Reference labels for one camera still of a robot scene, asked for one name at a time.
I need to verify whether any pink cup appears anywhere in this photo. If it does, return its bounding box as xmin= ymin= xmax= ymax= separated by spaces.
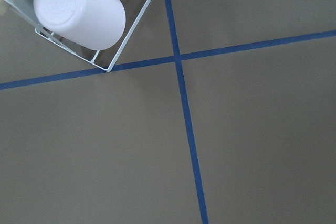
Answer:
xmin=33 ymin=0 xmax=126 ymax=50

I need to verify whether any white wire cup rack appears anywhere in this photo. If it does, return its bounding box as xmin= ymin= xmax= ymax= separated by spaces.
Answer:
xmin=35 ymin=0 xmax=151 ymax=72

